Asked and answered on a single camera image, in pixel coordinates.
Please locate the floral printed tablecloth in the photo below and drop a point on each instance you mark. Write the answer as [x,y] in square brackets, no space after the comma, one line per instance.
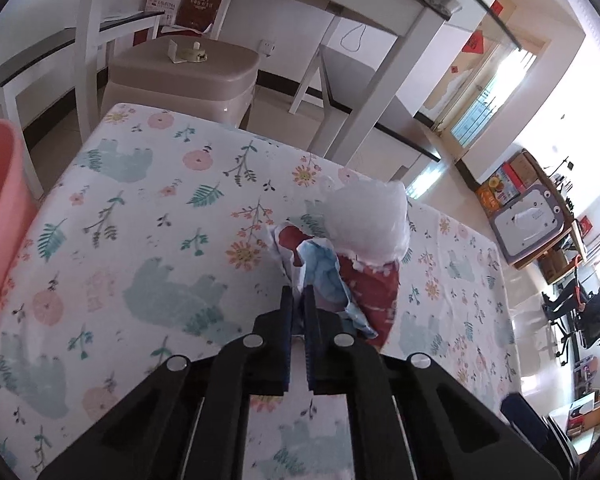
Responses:
[155,220]

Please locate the wooden shelf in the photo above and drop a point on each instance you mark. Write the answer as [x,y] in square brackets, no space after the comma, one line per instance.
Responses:
[575,240]

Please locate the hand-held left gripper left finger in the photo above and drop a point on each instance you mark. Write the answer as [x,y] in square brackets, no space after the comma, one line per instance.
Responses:
[286,320]

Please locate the red book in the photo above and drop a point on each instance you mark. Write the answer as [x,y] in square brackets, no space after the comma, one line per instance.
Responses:
[200,5]

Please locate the red wall decoration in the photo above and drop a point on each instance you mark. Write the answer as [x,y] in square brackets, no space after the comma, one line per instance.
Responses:
[475,42]
[495,9]

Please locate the dark blue object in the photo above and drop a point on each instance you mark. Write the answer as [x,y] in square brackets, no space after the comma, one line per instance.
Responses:
[525,420]

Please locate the glass top white table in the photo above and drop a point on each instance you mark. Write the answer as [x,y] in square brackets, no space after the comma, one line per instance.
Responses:
[87,60]

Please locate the small white card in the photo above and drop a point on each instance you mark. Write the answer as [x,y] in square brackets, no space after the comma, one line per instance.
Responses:
[174,52]

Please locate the balcony window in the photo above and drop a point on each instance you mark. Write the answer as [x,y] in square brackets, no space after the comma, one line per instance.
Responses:
[490,100]

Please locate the short black white bench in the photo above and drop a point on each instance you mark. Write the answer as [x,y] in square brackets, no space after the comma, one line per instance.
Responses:
[135,17]

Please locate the red box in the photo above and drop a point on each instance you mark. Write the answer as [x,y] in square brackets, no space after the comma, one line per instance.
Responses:
[141,37]

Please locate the long black white bench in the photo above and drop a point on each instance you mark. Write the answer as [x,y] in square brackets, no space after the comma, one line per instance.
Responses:
[10,67]

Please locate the small cream tape holder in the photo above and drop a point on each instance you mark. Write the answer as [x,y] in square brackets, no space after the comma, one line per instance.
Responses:
[194,54]

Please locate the grey top white bench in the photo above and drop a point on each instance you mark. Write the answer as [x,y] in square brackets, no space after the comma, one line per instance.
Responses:
[405,122]

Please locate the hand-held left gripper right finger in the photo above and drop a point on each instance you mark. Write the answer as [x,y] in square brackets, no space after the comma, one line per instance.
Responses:
[309,320]

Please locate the white wall socket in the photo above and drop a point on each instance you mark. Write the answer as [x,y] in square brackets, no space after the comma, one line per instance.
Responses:
[265,48]

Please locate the orange printed box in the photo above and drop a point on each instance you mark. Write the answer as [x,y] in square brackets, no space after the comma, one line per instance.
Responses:
[497,190]

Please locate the pink plastic bucket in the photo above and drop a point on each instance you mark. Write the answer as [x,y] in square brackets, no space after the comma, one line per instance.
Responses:
[0,200]

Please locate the grey drawing board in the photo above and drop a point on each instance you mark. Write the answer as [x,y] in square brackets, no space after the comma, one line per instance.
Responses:
[530,225]

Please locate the brown cardboard box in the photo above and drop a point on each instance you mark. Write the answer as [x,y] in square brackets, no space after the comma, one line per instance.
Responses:
[525,170]

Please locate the red patterned fabric cover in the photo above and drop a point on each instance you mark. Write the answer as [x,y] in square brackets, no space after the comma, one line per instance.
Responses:
[370,290]

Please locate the white stuffing clump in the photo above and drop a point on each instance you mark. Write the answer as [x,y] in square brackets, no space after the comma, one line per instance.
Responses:
[370,220]

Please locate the beige plastic stool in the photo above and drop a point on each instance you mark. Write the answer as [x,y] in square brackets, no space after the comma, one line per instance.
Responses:
[180,80]

